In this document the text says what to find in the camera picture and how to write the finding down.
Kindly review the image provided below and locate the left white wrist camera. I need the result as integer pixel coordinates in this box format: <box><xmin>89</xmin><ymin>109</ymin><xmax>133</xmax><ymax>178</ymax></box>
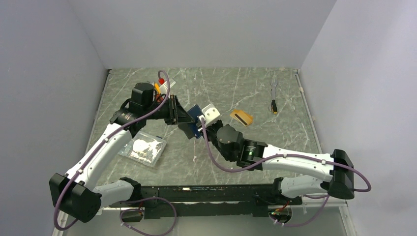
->
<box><xmin>158</xmin><ymin>78</ymin><xmax>176</xmax><ymax>94</ymax></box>

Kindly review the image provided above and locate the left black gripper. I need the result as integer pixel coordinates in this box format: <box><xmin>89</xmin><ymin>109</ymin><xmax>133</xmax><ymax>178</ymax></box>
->
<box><xmin>144</xmin><ymin>95</ymin><xmax>195</xmax><ymax>125</ymax></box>

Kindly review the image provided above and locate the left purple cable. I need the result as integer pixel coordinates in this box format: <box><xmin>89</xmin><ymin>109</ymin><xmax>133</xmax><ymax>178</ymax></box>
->
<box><xmin>53</xmin><ymin>70</ymin><xmax>177</xmax><ymax>236</ymax></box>

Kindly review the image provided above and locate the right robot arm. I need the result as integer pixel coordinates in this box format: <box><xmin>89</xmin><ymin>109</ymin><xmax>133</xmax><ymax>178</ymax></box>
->
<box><xmin>202</xmin><ymin>121</ymin><xmax>355</xmax><ymax>204</ymax></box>

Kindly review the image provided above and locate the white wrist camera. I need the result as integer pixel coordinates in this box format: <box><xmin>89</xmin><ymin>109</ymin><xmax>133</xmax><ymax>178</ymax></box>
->
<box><xmin>158</xmin><ymin>78</ymin><xmax>176</xmax><ymax>94</ymax></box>
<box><xmin>202</xmin><ymin>103</ymin><xmax>221</xmax><ymax>127</ymax></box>

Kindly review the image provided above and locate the clear plastic screw box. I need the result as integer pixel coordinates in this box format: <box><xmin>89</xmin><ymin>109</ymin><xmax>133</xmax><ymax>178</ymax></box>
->
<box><xmin>118</xmin><ymin>131</ymin><xmax>167</xmax><ymax>167</ymax></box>

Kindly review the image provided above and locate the aluminium frame rail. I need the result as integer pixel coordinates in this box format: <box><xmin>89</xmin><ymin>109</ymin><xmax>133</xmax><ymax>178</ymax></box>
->
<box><xmin>60</xmin><ymin>188</ymin><xmax>348</xmax><ymax>212</ymax></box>

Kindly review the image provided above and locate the blue leather card holder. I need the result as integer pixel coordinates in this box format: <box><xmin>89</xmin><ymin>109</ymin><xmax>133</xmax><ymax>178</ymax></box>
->
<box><xmin>188</xmin><ymin>105</ymin><xmax>203</xmax><ymax>139</ymax></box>

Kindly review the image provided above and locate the red adjustable wrench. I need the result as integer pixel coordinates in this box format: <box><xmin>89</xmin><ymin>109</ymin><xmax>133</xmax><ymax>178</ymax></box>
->
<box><xmin>148</xmin><ymin>81</ymin><xmax>164</xmax><ymax>103</ymax></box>

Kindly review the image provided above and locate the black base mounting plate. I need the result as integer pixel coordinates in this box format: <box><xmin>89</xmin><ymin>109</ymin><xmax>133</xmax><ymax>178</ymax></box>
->
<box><xmin>111</xmin><ymin>184</ymin><xmax>302</xmax><ymax>219</ymax></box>

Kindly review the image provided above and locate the grey wrench black handle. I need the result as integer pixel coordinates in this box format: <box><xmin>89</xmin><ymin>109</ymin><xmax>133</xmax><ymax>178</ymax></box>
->
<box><xmin>270</xmin><ymin>78</ymin><xmax>278</xmax><ymax>114</ymax></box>

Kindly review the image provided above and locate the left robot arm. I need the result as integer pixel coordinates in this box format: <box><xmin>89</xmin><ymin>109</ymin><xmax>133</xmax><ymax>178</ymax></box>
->
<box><xmin>49</xmin><ymin>83</ymin><xmax>195</xmax><ymax>230</ymax></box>

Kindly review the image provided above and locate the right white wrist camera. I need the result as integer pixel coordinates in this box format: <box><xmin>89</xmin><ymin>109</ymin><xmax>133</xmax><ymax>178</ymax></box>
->
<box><xmin>202</xmin><ymin>103</ymin><xmax>221</xmax><ymax>127</ymax></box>

